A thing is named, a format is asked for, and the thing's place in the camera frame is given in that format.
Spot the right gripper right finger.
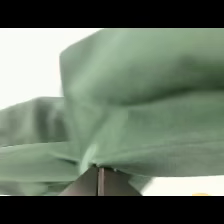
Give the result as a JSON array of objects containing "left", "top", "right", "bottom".
[{"left": 98, "top": 167, "right": 143, "bottom": 197}]

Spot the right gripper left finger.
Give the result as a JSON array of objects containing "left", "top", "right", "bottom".
[{"left": 59, "top": 165, "right": 100, "bottom": 197}]

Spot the dark green shirt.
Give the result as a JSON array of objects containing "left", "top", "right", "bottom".
[{"left": 0, "top": 27, "right": 224, "bottom": 197}]

